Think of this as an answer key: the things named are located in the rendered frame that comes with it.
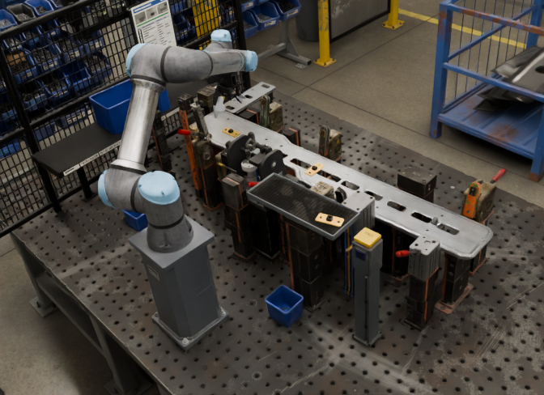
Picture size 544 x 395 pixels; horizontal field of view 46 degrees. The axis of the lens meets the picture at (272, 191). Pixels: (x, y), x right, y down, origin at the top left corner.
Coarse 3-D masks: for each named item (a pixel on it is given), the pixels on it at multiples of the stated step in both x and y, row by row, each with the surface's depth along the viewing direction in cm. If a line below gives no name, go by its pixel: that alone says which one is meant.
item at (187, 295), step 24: (144, 240) 208; (192, 240) 206; (144, 264) 213; (168, 264) 198; (192, 264) 207; (168, 288) 208; (192, 288) 212; (168, 312) 219; (192, 312) 217; (216, 312) 227; (192, 336) 222
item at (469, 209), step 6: (474, 186) 215; (480, 186) 215; (468, 192) 218; (474, 192) 215; (480, 192) 217; (468, 198) 218; (474, 198) 217; (468, 204) 219; (474, 204) 217; (468, 210) 220; (474, 210) 219; (468, 216) 221
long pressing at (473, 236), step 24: (216, 120) 284; (240, 120) 282; (216, 144) 268; (264, 144) 265; (288, 144) 263; (288, 168) 252; (336, 168) 247; (384, 192) 233; (384, 216) 222; (408, 216) 221; (432, 216) 220; (456, 216) 219; (456, 240) 210; (480, 240) 209
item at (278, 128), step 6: (270, 108) 279; (276, 108) 279; (282, 108) 282; (270, 114) 277; (276, 114) 280; (282, 114) 283; (270, 120) 279; (276, 120) 282; (282, 120) 285; (264, 126) 283; (270, 126) 281; (276, 126) 283; (282, 126) 286; (276, 132) 285; (282, 132) 288
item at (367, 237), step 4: (364, 228) 194; (360, 232) 193; (364, 232) 193; (368, 232) 193; (372, 232) 193; (356, 236) 192; (360, 236) 192; (364, 236) 191; (368, 236) 191; (372, 236) 191; (376, 236) 191; (380, 236) 192; (356, 240) 191; (360, 240) 190; (364, 240) 190; (368, 240) 190; (372, 240) 190; (376, 240) 191; (364, 244) 190; (368, 244) 189; (372, 244) 190
